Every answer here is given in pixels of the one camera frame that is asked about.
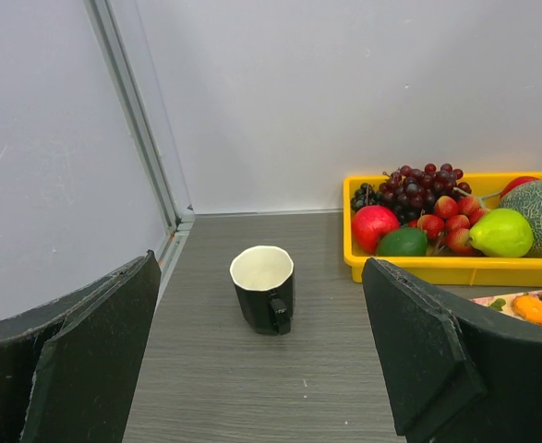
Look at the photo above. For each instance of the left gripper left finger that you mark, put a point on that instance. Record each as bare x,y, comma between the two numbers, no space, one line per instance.
69,368

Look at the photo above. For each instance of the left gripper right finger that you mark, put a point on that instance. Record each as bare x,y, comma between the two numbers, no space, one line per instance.
454,370

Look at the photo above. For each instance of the floral serving tray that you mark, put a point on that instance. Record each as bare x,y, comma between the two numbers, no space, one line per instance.
503,303

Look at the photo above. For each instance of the yellow plastic fruit bin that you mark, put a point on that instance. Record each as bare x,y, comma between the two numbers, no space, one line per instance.
440,270

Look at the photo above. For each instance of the orange fish cookie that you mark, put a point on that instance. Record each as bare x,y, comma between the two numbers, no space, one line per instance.
529,308

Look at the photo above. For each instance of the green lime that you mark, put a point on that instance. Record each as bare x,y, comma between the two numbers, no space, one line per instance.
403,242

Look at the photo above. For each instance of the red cherries cluster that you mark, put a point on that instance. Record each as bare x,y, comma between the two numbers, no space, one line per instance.
448,226

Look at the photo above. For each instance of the green pear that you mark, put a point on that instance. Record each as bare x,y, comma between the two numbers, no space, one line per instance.
502,233

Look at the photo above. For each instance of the red apple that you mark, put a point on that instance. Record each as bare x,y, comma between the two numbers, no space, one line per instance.
370,224

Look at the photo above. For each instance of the dark red grape bunch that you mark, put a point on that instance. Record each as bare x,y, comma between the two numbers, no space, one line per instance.
411,192

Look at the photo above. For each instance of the red pomegranate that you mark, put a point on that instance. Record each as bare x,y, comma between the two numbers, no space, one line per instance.
518,181

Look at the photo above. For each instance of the black paper cup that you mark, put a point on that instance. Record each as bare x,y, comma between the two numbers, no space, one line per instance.
264,281

